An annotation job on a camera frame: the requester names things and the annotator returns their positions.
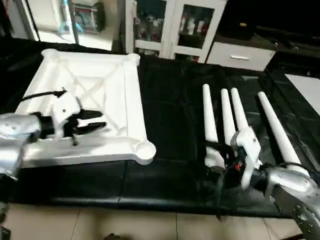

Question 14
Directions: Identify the white flat panel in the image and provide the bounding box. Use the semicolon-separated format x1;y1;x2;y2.
284;73;320;117

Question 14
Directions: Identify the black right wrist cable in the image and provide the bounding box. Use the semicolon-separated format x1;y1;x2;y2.
214;167;241;222

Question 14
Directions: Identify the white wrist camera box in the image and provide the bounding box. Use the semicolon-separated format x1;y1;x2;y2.
50;92;84;139
230;127;262;190

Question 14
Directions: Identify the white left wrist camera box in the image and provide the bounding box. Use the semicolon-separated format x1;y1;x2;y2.
50;92;84;139

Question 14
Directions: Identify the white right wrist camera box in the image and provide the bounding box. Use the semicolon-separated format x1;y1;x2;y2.
230;127;262;190

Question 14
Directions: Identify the white drawer unit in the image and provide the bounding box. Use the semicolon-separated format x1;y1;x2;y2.
206;41;277;72

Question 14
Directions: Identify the white glass door cabinet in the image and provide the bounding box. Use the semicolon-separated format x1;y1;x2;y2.
123;0;227;62

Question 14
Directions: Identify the storage rack with items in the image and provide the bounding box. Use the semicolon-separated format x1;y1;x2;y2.
60;0;107;35

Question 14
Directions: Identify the black work mat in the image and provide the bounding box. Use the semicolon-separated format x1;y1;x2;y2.
0;37;320;218

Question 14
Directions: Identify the white plastic table top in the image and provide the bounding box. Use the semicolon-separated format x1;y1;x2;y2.
14;48;157;168

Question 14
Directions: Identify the white plastic table leg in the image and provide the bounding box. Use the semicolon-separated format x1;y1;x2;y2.
220;88;237;146
257;91;310;177
202;84;226;169
229;87;252;135

